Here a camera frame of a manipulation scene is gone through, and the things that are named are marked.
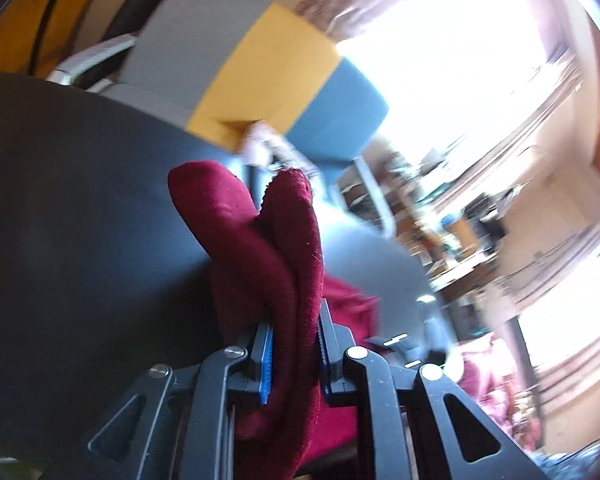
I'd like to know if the wooden panelled wardrobe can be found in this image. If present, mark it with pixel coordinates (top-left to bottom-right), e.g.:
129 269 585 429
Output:
0 0 117 79

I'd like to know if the red and white clothes pile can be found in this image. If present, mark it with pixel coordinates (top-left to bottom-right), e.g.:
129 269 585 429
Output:
456 333 542 452

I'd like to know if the grey yellow blue armchair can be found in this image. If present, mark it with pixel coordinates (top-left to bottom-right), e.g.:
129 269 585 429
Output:
47 0 397 236

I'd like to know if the cluttered background shelf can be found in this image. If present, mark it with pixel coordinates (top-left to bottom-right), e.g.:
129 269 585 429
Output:
339 144 556 311

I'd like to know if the crimson red knit sweater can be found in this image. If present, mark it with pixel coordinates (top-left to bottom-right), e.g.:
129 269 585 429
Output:
168 160 378 479

